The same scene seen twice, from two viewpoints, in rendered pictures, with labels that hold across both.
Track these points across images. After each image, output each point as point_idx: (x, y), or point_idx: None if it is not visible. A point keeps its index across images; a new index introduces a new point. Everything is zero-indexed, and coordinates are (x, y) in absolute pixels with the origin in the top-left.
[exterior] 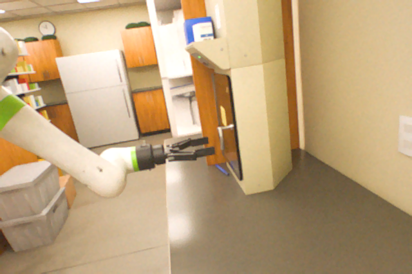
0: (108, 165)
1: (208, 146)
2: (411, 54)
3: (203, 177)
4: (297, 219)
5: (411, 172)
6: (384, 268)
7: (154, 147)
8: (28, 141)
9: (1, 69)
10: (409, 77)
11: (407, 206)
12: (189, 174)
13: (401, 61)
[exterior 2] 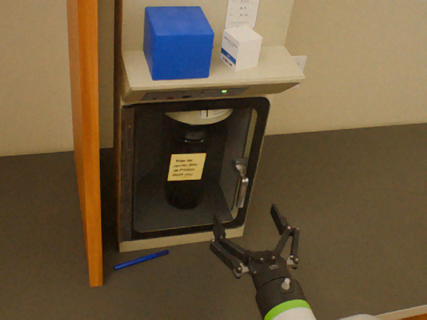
0: (377, 318)
1: (275, 209)
2: (303, 4)
3: (161, 290)
4: (301, 199)
5: (287, 99)
6: (363, 170)
7: (285, 275)
8: None
9: None
10: (297, 23)
11: (278, 128)
12: (139, 316)
13: (291, 10)
